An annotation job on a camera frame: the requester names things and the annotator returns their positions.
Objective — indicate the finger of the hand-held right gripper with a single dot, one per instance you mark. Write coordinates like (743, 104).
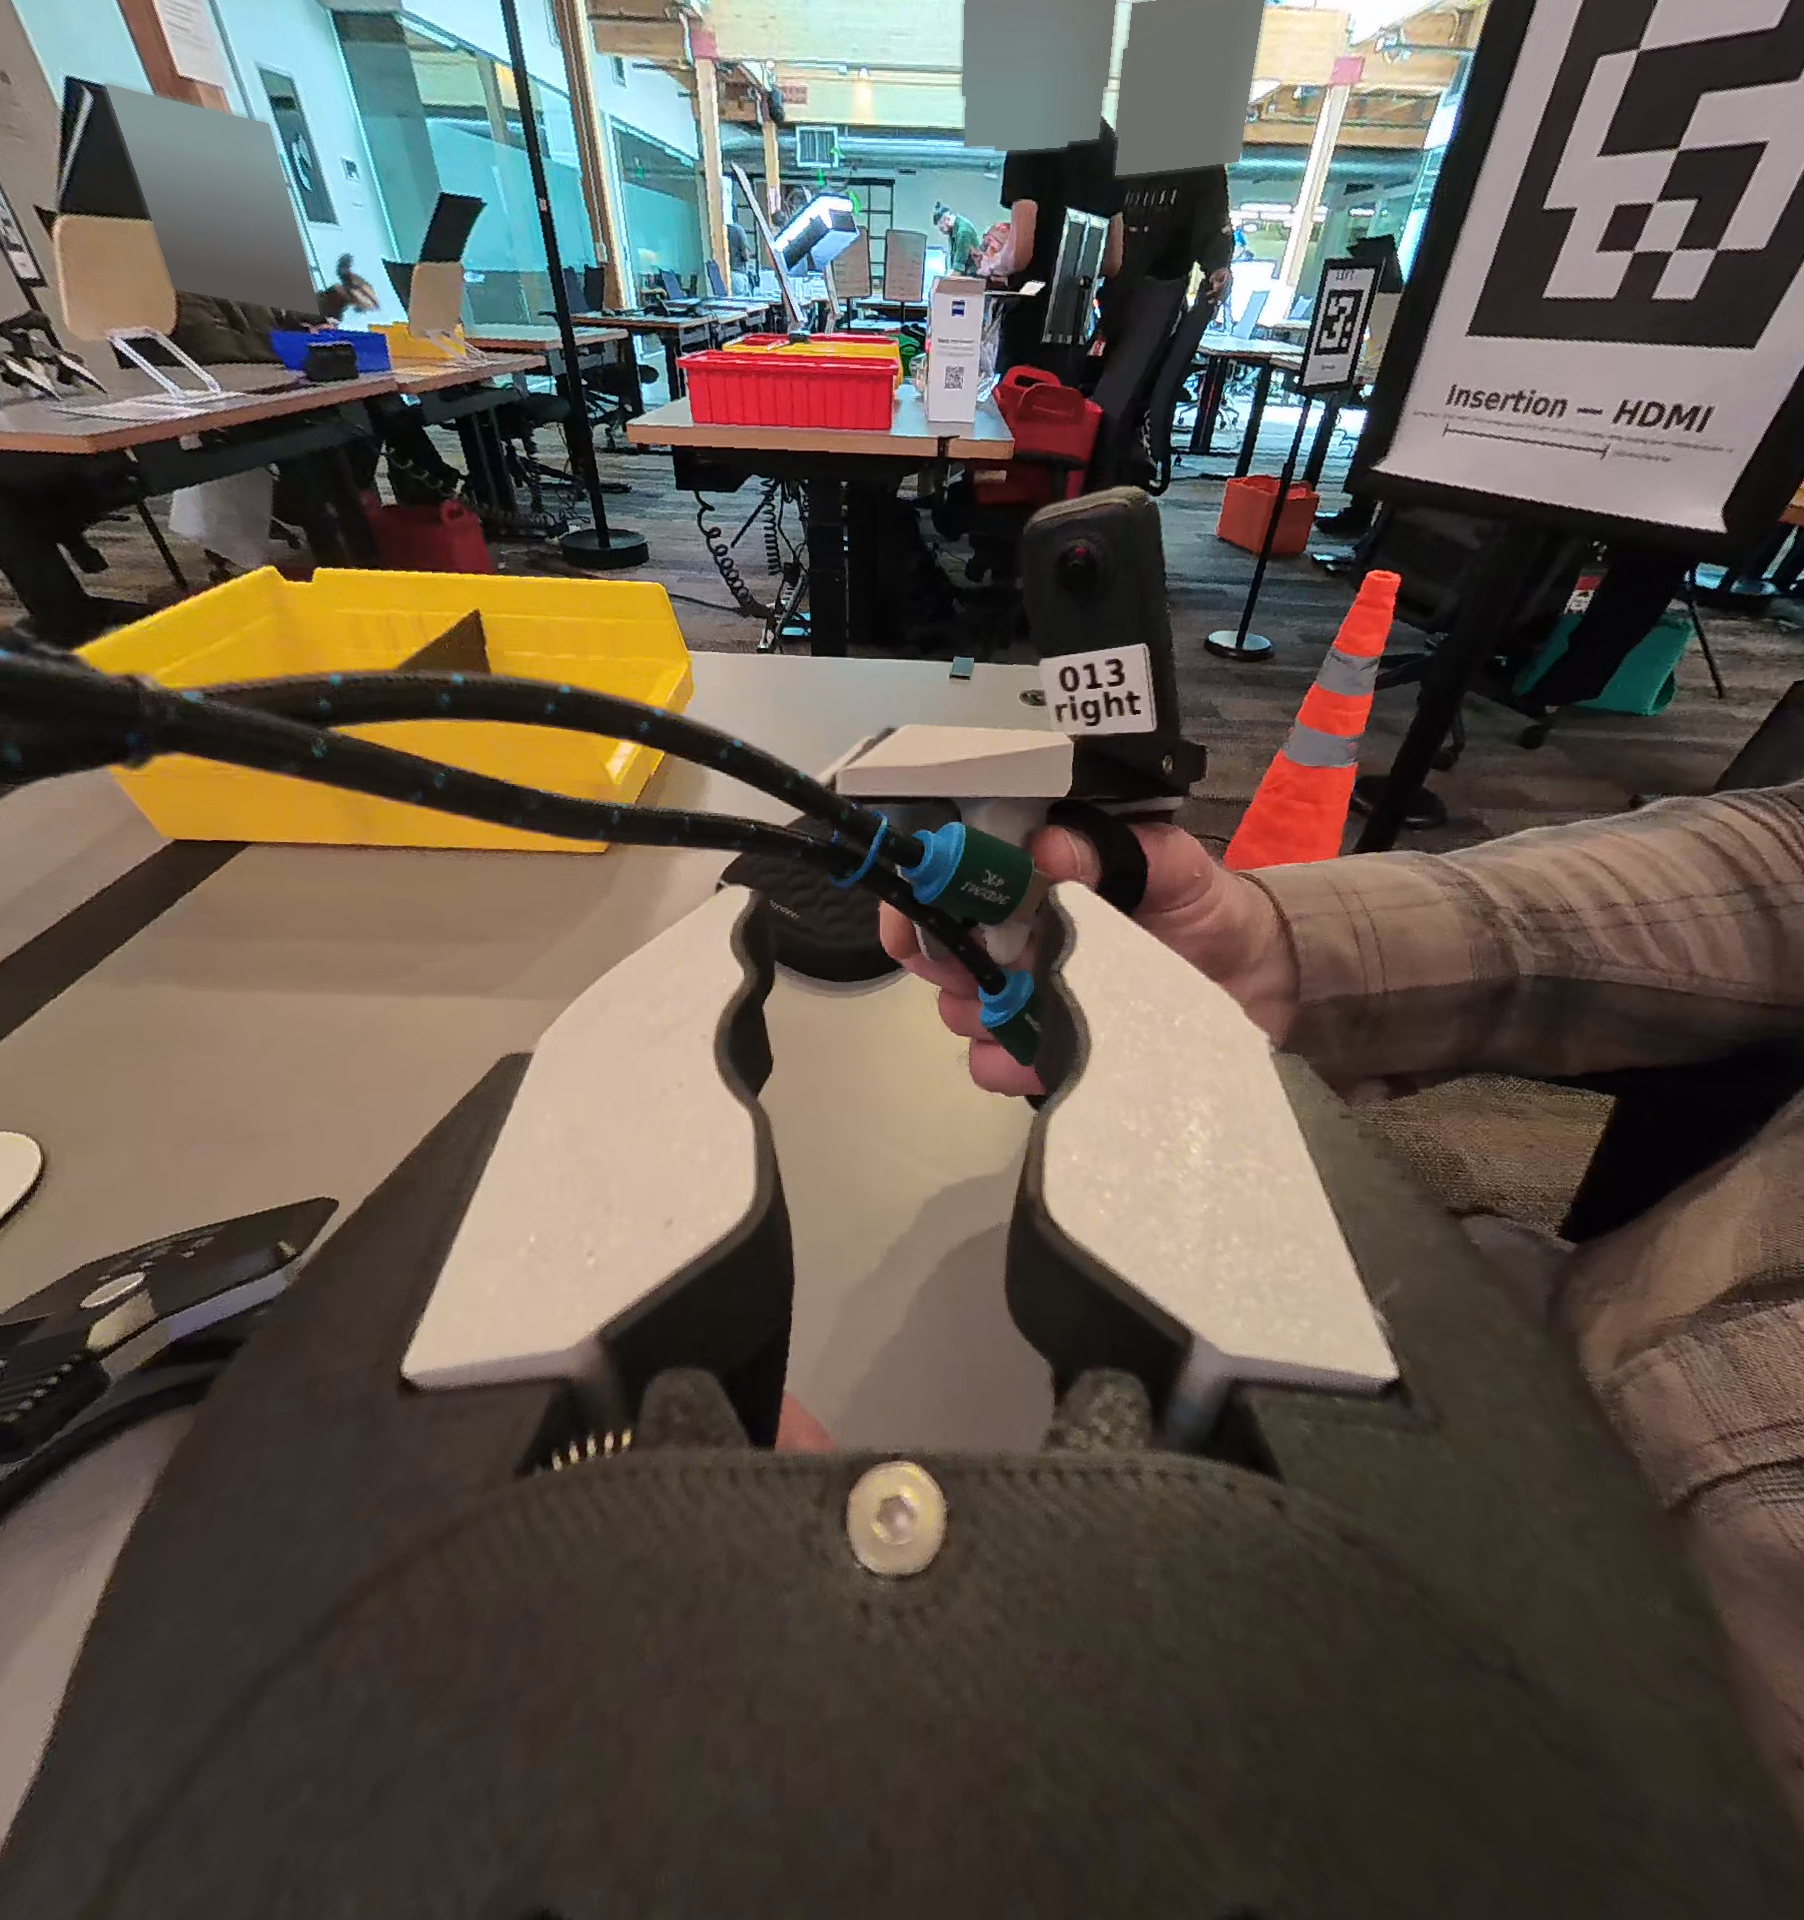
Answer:
(1008, 943)
(961, 761)

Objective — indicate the black mouse pad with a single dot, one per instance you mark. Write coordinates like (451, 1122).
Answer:
(828, 936)

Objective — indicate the white paper notice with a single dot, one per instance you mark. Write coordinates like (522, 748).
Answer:
(193, 41)

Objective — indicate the person's left hand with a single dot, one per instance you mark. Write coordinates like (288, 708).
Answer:
(806, 1425)

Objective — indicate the small blue bin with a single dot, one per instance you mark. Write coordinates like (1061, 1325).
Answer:
(317, 347)

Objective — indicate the red storage bin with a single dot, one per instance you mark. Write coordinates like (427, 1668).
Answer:
(431, 538)

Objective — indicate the person's right forearm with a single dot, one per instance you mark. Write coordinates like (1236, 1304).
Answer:
(1563, 946)

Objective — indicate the person's right hand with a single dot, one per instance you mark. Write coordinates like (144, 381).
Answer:
(1217, 931)

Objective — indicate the wooden-edged desk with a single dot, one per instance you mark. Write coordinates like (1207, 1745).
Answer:
(783, 439)

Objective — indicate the shallow yellow bin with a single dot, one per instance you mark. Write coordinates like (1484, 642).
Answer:
(841, 347)

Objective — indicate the red bag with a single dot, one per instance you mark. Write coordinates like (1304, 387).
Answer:
(1044, 436)

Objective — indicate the long red plastic bin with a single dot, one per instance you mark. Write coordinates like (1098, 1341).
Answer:
(783, 395)

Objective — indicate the small black switch box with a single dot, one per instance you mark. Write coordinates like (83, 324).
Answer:
(139, 1287)

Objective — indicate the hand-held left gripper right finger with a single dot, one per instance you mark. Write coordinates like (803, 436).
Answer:
(1204, 1183)

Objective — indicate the white printed sign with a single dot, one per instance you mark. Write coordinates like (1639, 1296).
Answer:
(958, 353)

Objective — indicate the blue twist tie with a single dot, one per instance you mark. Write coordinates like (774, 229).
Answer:
(876, 839)

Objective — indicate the orange bin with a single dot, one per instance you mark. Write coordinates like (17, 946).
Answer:
(1269, 517)

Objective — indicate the long grey desk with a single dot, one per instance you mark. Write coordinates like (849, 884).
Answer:
(169, 420)

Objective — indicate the black framed marker sign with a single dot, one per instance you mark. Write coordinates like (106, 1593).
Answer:
(1593, 377)

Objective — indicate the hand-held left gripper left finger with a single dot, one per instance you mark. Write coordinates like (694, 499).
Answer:
(603, 1168)

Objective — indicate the orange traffic cone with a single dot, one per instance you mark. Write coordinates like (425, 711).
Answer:
(1321, 748)

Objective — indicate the yellow plastic bin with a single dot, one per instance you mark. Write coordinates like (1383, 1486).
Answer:
(317, 779)

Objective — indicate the small yellow bin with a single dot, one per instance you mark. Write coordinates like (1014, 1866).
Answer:
(421, 341)

